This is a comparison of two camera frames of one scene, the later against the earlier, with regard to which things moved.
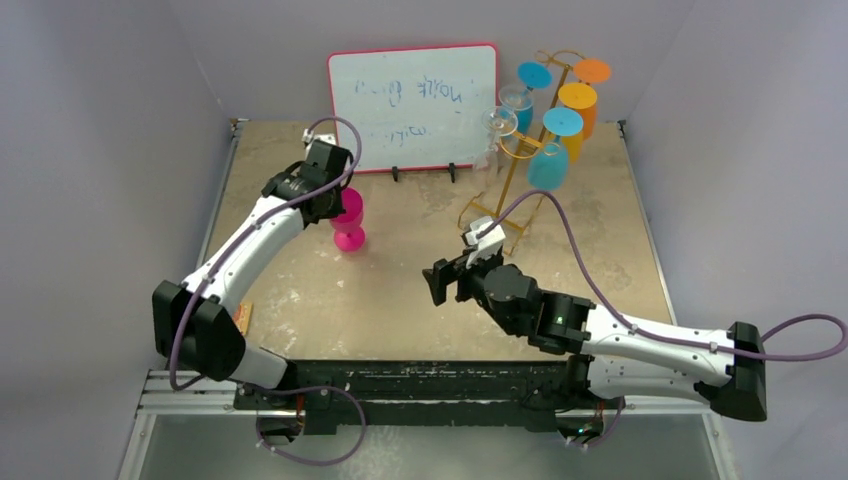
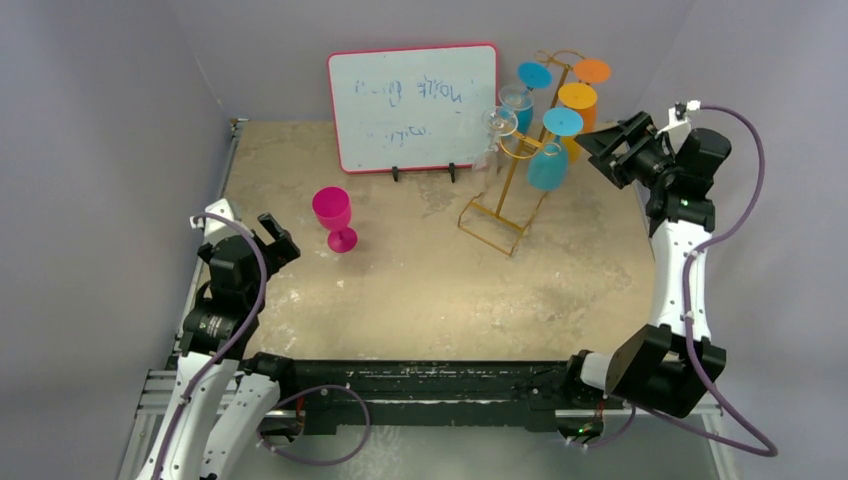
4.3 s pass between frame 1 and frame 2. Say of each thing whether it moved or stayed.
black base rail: stayed
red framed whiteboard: stayed
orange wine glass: stayed
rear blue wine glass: stayed
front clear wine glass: stayed
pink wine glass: moved
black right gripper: moved
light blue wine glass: stayed
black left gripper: moved
